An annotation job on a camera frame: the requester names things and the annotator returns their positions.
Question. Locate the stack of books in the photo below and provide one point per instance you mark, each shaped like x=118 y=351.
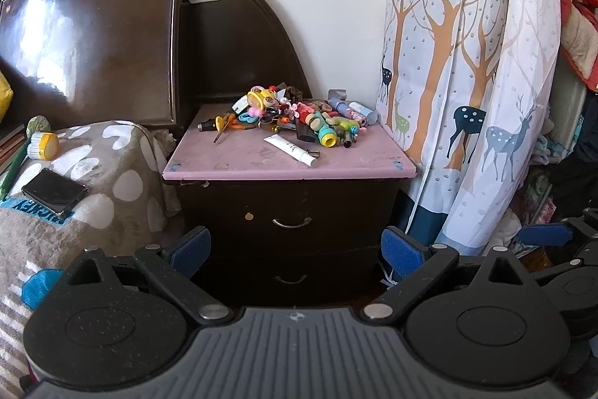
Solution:
x=10 y=142

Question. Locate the yellow round toy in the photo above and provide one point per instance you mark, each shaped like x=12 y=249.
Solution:
x=262 y=97

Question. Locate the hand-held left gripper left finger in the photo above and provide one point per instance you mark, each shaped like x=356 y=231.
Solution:
x=192 y=245

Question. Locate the white squeeze tube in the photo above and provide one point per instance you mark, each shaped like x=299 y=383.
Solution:
x=289 y=149

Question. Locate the deer print wardrobe cover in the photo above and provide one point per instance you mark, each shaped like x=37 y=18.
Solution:
x=467 y=53

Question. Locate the slim orange screwdriver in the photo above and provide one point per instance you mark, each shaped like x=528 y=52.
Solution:
x=221 y=131

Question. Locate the dark wooden nightstand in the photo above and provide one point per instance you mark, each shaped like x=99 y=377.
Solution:
x=289 y=188

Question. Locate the green yellow toy whistle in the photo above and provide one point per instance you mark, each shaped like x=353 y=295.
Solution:
x=325 y=132

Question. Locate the black phone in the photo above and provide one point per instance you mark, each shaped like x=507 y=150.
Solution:
x=53 y=193

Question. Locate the pink nightstand top board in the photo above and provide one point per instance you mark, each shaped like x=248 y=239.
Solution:
x=233 y=156

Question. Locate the pile of folded clothes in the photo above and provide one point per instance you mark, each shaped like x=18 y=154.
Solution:
x=544 y=188

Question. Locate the pink blue tube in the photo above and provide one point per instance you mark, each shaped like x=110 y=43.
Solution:
x=362 y=110

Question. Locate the grey spotted blanket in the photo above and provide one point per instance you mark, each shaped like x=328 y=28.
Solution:
x=107 y=174

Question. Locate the green fabric ball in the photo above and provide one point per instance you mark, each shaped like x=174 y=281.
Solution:
x=37 y=125

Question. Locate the yellow bag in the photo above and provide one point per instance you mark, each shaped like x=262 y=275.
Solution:
x=3 y=93

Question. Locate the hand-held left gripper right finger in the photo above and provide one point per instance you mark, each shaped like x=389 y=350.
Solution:
x=401 y=253

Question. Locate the dark drawer with sticker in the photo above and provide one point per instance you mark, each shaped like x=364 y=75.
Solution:
x=345 y=221

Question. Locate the dark wooden headboard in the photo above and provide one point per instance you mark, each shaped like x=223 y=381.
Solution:
x=93 y=43

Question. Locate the red quilt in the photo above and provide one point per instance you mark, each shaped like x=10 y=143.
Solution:
x=577 y=15

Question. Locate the pile of small toys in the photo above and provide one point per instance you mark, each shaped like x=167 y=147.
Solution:
x=299 y=118

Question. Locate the plain dark drawer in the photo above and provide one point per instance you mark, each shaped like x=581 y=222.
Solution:
x=289 y=263

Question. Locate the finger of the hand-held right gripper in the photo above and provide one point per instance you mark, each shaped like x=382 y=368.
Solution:
x=544 y=235

